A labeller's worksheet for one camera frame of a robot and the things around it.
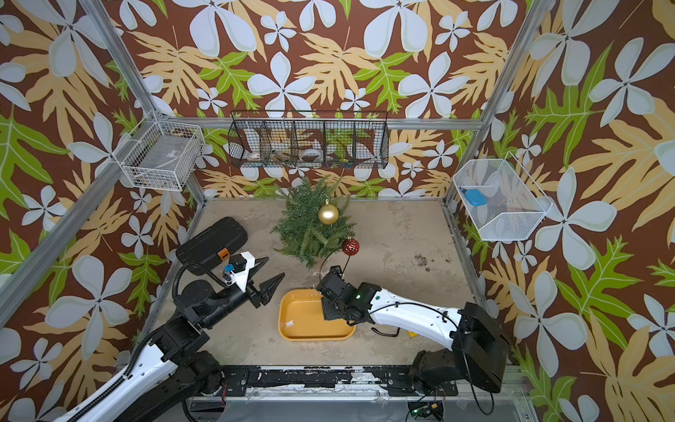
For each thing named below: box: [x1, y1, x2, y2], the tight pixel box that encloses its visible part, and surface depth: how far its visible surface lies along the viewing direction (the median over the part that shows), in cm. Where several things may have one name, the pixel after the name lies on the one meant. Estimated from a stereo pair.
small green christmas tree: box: [270, 176, 357, 268], surface depth 77 cm
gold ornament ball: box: [318, 198, 339, 226], surface depth 72 cm
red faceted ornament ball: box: [342, 236, 360, 256], surface depth 79 cm
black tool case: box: [175, 217, 248, 276], surface depth 100 cm
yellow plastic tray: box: [277, 288, 357, 342], surface depth 87 cm
